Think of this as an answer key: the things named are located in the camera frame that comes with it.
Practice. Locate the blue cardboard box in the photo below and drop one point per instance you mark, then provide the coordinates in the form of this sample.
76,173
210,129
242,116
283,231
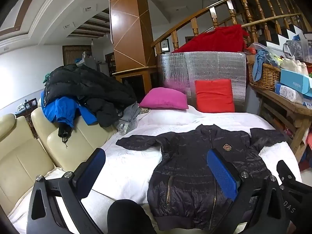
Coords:
295,80

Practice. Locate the blue cloth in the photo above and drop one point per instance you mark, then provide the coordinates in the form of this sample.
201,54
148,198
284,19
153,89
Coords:
258,65

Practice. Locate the dark wooden chair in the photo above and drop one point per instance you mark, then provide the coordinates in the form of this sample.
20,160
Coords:
30,103

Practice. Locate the pink pillow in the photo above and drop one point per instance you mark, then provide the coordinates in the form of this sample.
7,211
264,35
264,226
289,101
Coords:
163,100

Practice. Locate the clear plastic storage box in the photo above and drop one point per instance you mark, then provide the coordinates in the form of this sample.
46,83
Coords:
308,46

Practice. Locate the white embossed blanket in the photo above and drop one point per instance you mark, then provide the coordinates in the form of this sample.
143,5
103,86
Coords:
136,165

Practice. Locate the framed wall picture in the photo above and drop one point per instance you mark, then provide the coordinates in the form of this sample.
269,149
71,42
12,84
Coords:
165,45

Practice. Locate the red pillow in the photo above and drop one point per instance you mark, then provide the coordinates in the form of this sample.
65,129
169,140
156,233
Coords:
214,96

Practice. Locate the wooden table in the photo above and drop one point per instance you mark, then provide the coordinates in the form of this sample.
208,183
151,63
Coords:
290,109

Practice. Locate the wooden stair railing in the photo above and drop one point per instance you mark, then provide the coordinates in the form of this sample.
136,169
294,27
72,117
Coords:
195,18

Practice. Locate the black quilted jacket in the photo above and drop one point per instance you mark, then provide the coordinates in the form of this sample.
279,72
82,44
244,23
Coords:
190,165

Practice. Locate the wooden pillar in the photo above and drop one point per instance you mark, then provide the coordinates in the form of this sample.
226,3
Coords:
129,29

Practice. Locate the person's leg in black pants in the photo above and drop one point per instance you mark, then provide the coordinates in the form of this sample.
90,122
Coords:
129,217

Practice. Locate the blue jacket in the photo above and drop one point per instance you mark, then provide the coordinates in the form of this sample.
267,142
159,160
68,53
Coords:
63,109

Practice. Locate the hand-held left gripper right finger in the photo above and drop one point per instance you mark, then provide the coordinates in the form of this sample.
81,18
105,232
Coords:
221,173

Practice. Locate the pile of dark coats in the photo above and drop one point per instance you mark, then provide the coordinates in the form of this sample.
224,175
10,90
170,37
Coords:
85,85

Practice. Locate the red cloth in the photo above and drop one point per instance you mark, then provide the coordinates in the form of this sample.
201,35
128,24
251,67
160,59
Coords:
217,40

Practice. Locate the grey clothing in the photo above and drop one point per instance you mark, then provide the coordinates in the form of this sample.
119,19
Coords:
130,120

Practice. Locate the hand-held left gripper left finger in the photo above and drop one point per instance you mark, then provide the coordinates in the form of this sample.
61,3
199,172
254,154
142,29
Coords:
93,167

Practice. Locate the silver foil insulation mat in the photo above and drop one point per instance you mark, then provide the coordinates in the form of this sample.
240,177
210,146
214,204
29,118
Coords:
180,70

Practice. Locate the plastic bag with white contents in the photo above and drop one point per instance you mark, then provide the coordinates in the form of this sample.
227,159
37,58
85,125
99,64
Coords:
293,65

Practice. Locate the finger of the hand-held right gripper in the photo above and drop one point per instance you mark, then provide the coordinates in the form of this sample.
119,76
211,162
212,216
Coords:
290,176

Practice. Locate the white refrigerator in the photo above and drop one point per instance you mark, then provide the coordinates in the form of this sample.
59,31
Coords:
102,69

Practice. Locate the patterned plastic bag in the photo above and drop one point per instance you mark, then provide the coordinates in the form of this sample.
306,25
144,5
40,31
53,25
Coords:
293,50

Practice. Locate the green cloth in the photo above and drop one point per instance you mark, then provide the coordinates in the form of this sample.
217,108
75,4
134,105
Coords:
46,78

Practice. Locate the cream leather sofa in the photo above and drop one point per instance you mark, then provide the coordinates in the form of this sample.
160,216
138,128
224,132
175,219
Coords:
19,156

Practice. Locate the grey refrigerator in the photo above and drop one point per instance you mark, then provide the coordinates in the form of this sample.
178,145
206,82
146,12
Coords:
90,63

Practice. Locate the white tissue pack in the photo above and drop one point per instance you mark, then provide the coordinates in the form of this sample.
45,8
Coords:
288,93

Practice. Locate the wicker basket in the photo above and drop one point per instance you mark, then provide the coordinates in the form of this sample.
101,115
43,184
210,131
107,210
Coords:
267,78

